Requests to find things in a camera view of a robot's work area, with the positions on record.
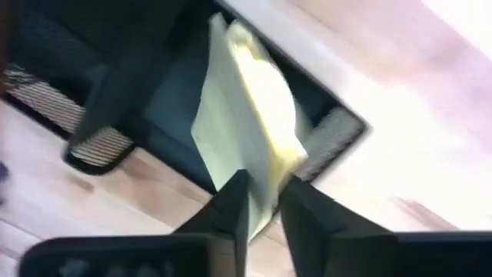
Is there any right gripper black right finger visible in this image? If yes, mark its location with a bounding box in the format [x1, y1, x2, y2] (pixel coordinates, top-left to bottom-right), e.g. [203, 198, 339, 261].
[278, 175, 399, 277]

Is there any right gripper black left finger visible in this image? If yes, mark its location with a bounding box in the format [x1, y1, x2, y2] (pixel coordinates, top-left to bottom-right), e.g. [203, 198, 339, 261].
[172, 169, 251, 277]

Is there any yellow sticky note pad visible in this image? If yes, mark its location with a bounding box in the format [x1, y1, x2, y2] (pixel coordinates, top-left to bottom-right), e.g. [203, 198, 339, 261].
[190, 12, 309, 242]

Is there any black mesh desk organizer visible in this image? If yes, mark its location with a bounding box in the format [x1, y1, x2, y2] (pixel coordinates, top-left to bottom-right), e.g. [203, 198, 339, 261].
[0, 0, 371, 195]

